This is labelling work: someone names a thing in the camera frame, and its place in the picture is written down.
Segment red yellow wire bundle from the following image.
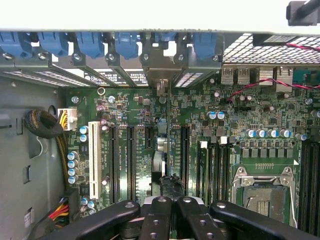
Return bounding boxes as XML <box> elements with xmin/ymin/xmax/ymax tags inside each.
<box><xmin>48</xmin><ymin>197</ymin><xmax>70</xmax><ymax>226</ymax></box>

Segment CPU socket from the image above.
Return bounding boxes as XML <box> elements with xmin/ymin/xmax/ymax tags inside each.
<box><xmin>231</xmin><ymin>166</ymin><xmax>300</xmax><ymax>228</ymax></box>

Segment grey open PC case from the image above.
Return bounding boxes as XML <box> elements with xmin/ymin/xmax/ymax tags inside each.
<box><xmin>0</xmin><ymin>27</ymin><xmax>320</xmax><ymax>240</ymax></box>

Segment metal socket cover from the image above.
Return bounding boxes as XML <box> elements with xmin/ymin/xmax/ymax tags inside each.
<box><xmin>237</xmin><ymin>174</ymin><xmax>296</xmax><ymax>188</ymax></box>

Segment RAM stick with white label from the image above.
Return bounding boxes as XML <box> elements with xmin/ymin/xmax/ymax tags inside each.
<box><xmin>197</xmin><ymin>141</ymin><xmax>210</xmax><ymax>201</ymax></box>

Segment white expansion slot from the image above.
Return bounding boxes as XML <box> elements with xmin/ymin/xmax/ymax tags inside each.
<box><xmin>87</xmin><ymin>121</ymin><xmax>102</xmax><ymax>200</ymax></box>

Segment blue card clip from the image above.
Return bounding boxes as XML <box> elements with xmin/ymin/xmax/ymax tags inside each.
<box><xmin>0</xmin><ymin>31</ymin><xmax>33</xmax><ymax>60</ymax></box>
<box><xmin>192</xmin><ymin>31</ymin><xmax>217</xmax><ymax>60</ymax></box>
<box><xmin>37</xmin><ymin>31</ymin><xmax>70</xmax><ymax>58</ymax></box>
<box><xmin>154</xmin><ymin>31</ymin><xmax>178</xmax><ymax>43</ymax></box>
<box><xmin>114</xmin><ymin>31</ymin><xmax>141</xmax><ymax>61</ymax></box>
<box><xmin>74</xmin><ymin>31</ymin><xmax>105</xmax><ymax>60</ymax></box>

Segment braided power wire white plug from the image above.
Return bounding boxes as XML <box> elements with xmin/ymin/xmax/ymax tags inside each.
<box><xmin>23</xmin><ymin>106</ymin><xmax>78</xmax><ymax>191</ymax></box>

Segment black RAM slot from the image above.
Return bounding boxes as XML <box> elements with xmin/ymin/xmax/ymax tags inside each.
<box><xmin>209</xmin><ymin>143</ymin><xmax>220</xmax><ymax>201</ymax></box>
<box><xmin>219</xmin><ymin>136</ymin><xmax>230</xmax><ymax>201</ymax></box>

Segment long black expansion slot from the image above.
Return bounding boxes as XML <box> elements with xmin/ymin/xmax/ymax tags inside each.
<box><xmin>108</xmin><ymin>124</ymin><xmax>120</xmax><ymax>203</ymax></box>
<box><xmin>180</xmin><ymin>125</ymin><xmax>191</xmax><ymax>196</ymax></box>
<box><xmin>126</xmin><ymin>125</ymin><xmax>138</xmax><ymax>201</ymax></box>

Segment short black expansion slot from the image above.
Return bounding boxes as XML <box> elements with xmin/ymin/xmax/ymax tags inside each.
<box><xmin>144</xmin><ymin>125</ymin><xmax>155</xmax><ymax>150</ymax></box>

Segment green motherboard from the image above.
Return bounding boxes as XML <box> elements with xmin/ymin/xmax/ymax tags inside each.
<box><xmin>64</xmin><ymin>64</ymin><xmax>320</xmax><ymax>240</ymax></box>

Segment grey power supply unit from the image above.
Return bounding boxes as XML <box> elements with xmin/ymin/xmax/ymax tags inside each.
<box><xmin>0</xmin><ymin>74</ymin><xmax>67</xmax><ymax>240</ymax></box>

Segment red black twisted wire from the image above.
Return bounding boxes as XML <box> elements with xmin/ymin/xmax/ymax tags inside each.
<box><xmin>226</xmin><ymin>42</ymin><xmax>320</xmax><ymax>103</ymax></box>

